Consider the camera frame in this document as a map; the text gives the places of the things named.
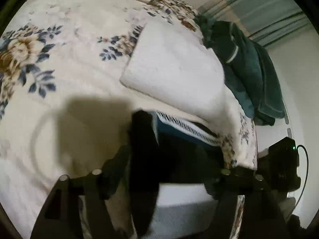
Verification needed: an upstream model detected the black garment with patterned band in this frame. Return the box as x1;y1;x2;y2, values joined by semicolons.
128;111;236;238

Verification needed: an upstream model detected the green striped curtain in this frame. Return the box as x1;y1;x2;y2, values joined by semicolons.
197;0;312;47

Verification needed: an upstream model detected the black cable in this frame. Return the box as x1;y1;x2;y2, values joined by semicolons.
284;144;310;222

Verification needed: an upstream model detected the dark green fleece garment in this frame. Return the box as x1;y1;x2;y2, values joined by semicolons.
195;15;285;126

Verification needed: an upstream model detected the folded white towel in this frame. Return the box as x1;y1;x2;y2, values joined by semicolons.
120;20;225;121

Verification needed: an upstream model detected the floral cream bed blanket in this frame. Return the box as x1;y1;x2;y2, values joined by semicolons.
0;0;259;239

